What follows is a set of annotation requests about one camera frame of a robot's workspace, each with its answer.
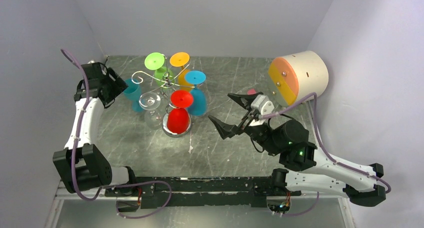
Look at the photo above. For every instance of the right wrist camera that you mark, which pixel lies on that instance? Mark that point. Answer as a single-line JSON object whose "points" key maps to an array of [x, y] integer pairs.
{"points": [[264, 106]]}

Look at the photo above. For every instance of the red plastic wine glass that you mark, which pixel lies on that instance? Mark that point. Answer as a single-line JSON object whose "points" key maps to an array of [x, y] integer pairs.
{"points": [[178, 118]]}

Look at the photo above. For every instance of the blue plastic wine glass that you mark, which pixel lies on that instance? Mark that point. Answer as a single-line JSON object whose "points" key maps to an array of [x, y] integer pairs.
{"points": [[199, 106], [133, 93]]}

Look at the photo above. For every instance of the green plastic wine glass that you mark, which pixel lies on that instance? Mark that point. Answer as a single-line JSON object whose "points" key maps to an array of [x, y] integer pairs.
{"points": [[156, 62]]}

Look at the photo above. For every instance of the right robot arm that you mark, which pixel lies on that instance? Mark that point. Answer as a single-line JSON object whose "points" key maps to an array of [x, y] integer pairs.
{"points": [[305, 166]]}

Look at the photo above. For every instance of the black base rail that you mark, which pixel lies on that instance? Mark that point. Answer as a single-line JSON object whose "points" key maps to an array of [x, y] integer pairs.
{"points": [[153, 192]]}

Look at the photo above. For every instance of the clear wine glass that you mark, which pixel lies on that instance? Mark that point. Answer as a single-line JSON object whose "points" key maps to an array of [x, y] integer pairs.
{"points": [[150, 102]]}

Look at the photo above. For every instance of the cream cylinder with orange face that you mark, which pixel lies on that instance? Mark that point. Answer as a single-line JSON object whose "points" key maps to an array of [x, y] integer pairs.
{"points": [[292, 77]]}

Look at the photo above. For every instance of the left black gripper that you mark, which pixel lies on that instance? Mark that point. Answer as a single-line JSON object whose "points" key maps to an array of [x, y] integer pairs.
{"points": [[119, 85]]}

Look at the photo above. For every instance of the pink small block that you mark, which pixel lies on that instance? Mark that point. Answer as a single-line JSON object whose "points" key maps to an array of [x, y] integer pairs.
{"points": [[251, 92]]}

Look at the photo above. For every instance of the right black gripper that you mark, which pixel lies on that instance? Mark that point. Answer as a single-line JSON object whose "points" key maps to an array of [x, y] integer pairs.
{"points": [[226, 130]]}

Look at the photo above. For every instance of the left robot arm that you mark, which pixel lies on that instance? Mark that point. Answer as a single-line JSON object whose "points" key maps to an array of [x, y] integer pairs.
{"points": [[81, 157]]}

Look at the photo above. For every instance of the orange plastic wine glass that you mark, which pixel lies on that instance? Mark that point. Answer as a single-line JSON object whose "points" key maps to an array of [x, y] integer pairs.
{"points": [[181, 60]]}

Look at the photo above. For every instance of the chrome wine glass rack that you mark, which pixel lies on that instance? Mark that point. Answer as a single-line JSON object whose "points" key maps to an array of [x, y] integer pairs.
{"points": [[165, 91]]}

